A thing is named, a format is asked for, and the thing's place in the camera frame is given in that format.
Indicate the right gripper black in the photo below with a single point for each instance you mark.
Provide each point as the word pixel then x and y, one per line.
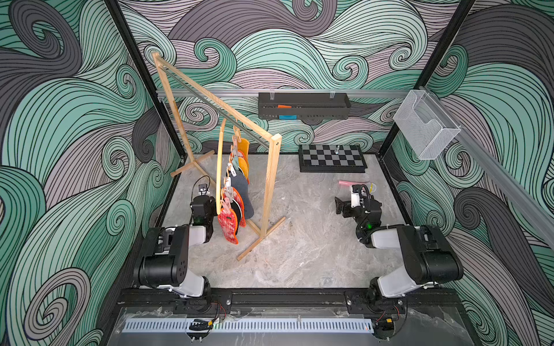
pixel 346 207

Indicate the grey insole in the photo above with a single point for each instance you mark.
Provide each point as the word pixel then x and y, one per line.
pixel 240 183

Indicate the white slotted cable duct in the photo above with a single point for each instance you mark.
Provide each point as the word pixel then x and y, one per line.
pixel 255 325

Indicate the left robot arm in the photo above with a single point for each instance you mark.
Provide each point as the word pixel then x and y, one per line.
pixel 163 259

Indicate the orange yellow insole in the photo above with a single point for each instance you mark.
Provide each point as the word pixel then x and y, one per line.
pixel 243 147

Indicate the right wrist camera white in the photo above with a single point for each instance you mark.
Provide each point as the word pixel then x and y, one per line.
pixel 355 199

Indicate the red patterned insole front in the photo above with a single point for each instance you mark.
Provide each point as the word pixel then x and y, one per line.
pixel 228 221

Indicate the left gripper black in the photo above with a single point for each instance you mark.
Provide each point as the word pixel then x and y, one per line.
pixel 203 201

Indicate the black insole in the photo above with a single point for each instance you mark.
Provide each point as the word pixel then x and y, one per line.
pixel 239 208

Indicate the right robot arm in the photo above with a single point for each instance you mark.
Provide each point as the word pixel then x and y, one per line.
pixel 428 258

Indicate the wooden clothes rack frame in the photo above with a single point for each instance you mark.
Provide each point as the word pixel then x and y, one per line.
pixel 241 123

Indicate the pink toy microphone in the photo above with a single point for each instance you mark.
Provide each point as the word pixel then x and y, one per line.
pixel 350 183

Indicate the clear plastic wall bin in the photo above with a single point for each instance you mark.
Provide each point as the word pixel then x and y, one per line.
pixel 426 124

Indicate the black white chessboard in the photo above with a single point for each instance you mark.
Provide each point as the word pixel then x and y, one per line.
pixel 321 158

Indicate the curved wooden clip hanger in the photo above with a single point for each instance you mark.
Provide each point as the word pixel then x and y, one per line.
pixel 219 168

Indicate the black wall tool shelf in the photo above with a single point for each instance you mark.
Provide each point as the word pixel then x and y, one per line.
pixel 310 107

